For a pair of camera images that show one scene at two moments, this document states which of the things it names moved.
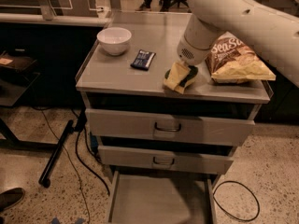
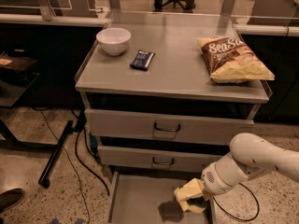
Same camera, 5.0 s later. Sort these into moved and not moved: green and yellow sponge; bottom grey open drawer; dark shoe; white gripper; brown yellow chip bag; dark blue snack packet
Moved: white gripper; green and yellow sponge
Not moved: bottom grey open drawer; dark shoe; brown yellow chip bag; dark blue snack packet
